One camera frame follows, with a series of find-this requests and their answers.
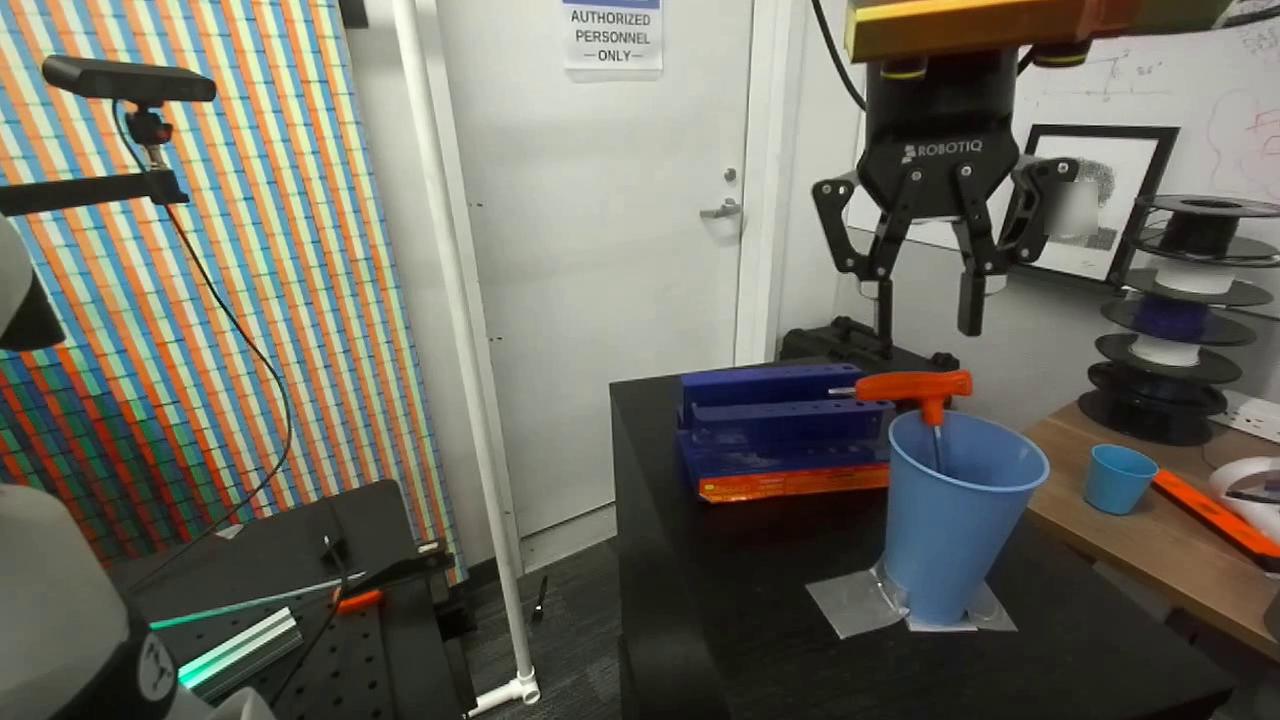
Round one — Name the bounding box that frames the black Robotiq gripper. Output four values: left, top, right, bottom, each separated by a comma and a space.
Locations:
811, 50, 1078, 338

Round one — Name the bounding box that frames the grey rounded machine housing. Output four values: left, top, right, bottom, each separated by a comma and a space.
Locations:
0, 480, 180, 720

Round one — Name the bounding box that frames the metal door handle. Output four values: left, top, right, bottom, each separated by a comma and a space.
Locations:
695, 193, 746, 229

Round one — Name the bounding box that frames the long orange tool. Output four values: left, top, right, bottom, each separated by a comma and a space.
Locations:
1151, 462, 1280, 569

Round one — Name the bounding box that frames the framed black-and-white portrait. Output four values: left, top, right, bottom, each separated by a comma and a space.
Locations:
1017, 119, 1182, 289

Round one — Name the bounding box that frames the black stereo camera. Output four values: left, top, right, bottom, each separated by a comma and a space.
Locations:
37, 50, 221, 113

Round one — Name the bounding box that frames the black cabinet table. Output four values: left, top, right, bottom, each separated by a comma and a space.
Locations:
607, 368, 1236, 720

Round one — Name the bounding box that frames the black camera cable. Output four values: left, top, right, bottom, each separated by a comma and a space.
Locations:
125, 130, 299, 536

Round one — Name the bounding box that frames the grey lamp shade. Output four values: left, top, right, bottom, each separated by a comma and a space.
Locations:
0, 215, 72, 357

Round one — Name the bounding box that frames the white round-ringed device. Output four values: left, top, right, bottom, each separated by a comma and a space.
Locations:
1205, 450, 1280, 539

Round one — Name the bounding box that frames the white door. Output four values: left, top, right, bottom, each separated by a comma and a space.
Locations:
431, 0, 779, 539

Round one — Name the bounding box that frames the spool with white filament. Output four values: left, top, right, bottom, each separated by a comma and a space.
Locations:
1122, 254, 1280, 314
1090, 332, 1252, 390

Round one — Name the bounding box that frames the black perforated breadboard table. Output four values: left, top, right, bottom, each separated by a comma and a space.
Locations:
105, 474, 470, 720

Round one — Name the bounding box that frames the small blue cup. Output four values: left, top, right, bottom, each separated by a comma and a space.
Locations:
1078, 439, 1160, 518

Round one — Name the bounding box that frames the spool with blue filament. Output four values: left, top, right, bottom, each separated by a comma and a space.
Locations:
1097, 292, 1277, 352

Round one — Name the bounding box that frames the large blue plastic cup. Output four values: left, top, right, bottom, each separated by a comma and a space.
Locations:
875, 407, 1054, 633

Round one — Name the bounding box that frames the orange-handled metal T-tool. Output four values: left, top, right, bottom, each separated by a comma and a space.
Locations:
824, 368, 979, 432

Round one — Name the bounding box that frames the green-lit metal bar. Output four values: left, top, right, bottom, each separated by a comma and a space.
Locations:
142, 583, 308, 696

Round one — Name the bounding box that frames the wooden side table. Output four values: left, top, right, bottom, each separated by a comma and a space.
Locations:
1023, 394, 1280, 665

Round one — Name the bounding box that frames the spool with black filament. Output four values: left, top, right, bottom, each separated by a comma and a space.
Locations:
1074, 372, 1252, 450
1148, 193, 1280, 273

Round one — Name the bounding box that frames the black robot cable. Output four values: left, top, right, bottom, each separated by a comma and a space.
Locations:
809, 0, 873, 113

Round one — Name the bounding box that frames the colourful striped backdrop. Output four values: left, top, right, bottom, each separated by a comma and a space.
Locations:
0, 0, 455, 562

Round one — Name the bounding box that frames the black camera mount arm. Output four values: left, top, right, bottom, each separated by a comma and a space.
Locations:
0, 103, 192, 218

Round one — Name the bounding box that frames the blue rack with orange base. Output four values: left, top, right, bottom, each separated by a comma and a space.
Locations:
671, 359, 894, 508

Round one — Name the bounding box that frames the authorized personnel sign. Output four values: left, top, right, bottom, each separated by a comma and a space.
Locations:
560, 0, 669, 72

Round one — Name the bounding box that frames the white pipe pole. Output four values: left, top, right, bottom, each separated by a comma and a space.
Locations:
383, 0, 548, 717

